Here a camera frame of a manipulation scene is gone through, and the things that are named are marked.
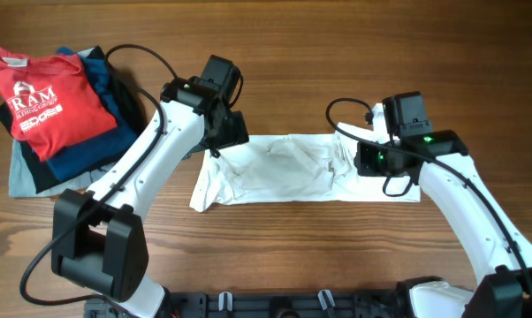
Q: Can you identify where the white t-shirt black print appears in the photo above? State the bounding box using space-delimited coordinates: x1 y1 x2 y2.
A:
190 132 421 212

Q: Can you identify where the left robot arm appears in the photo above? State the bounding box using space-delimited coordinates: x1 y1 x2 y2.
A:
51 56 249 317

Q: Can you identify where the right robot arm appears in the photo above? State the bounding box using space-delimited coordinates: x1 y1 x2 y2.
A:
354 92 532 317

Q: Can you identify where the navy blue folded shirt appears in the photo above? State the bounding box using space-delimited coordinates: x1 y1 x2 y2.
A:
47 46 145 181

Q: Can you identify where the red folded printed t-shirt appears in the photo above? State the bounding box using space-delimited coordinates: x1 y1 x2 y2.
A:
0 47 117 161

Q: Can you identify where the black folded shirt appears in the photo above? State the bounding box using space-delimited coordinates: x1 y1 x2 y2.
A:
0 46 146 197

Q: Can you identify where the grey folded shirt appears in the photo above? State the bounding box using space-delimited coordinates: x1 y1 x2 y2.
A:
7 47 117 199

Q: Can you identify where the right black cable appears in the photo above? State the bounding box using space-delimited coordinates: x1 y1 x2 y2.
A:
325 97 532 318

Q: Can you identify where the black cable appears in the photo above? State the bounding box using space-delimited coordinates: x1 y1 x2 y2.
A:
19 43 245 317
325 97 532 318

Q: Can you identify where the left black cable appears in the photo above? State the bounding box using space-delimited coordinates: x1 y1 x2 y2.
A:
19 43 245 317

